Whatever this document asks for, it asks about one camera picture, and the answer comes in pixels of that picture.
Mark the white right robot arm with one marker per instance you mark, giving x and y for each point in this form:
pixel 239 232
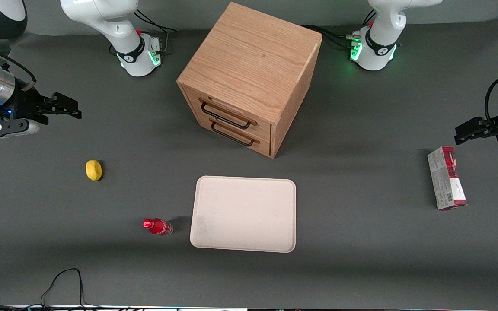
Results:
pixel 102 17

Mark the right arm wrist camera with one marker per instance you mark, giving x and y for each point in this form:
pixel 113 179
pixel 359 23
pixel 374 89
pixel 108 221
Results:
pixel 2 128

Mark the red coke bottle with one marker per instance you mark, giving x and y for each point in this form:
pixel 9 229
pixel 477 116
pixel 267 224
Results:
pixel 159 226

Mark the beige plastic tray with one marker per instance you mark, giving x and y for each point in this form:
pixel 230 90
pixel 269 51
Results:
pixel 244 214

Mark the wooden two-drawer cabinet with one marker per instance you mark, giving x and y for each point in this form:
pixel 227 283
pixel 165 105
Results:
pixel 253 65

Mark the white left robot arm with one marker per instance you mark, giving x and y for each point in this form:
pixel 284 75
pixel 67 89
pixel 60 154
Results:
pixel 378 43

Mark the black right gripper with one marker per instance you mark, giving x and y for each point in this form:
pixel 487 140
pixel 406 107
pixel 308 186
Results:
pixel 23 105

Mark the yellow lemon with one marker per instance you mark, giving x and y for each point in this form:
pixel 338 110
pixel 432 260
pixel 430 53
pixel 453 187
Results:
pixel 94 170

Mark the red and white carton box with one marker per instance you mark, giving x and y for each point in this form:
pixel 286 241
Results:
pixel 445 179

